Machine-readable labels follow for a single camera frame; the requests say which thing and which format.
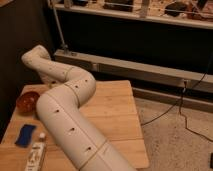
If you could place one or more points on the metal pole stand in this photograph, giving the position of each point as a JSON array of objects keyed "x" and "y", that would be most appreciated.
[{"x": 64, "y": 46}]

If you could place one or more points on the white toothpaste tube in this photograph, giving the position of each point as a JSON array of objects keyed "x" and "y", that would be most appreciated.
[{"x": 36, "y": 154}]

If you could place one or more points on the blue sponge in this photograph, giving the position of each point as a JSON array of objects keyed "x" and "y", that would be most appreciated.
[{"x": 25, "y": 135}]

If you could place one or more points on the cluttered white shelf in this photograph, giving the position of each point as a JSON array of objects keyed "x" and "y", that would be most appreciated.
[{"x": 188, "y": 13}]

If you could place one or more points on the grey baseboard rail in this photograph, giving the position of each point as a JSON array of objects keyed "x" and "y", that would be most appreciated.
[{"x": 135, "y": 70}]

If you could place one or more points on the orange ceramic bowl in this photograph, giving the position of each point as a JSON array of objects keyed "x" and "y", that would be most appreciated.
[{"x": 27, "y": 102}]

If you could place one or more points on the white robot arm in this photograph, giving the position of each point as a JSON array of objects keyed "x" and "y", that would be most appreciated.
[{"x": 58, "y": 109}]

